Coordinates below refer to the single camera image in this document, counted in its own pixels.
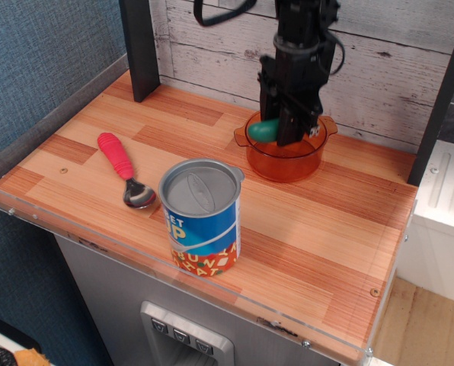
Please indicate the silver dispenser button panel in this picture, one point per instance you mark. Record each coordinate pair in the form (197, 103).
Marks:
(175, 340)

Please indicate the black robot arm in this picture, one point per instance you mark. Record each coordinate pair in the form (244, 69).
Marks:
(303, 25)

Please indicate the clear acrylic table guard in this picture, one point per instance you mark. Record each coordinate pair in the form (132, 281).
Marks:
(316, 255)

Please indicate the blue alphabet soup can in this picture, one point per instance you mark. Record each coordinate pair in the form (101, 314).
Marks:
(200, 200)

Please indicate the white toy appliance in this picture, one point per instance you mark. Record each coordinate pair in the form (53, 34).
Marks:
(426, 258)

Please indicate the black and orange object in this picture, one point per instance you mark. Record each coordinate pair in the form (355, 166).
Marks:
(17, 348)

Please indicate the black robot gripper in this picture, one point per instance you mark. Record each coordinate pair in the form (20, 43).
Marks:
(290, 86)

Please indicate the grey toy fridge cabinet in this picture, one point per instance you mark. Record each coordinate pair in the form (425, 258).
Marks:
(114, 291)

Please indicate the dark frame post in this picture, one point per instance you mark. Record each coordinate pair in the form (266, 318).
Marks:
(140, 47)
(434, 125)

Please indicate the dark right frame post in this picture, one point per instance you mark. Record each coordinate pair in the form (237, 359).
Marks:
(434, 125)

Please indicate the red handled metal spoon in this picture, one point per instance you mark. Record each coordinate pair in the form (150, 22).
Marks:
(136, 195)

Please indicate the orange transparent plastic bowl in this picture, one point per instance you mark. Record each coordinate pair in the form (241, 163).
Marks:
(289, 163)

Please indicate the green toy cucumber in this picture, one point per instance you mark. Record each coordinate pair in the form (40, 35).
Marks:
(264, 131)

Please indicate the dark left frame post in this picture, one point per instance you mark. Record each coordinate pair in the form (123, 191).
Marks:
(140, 47)

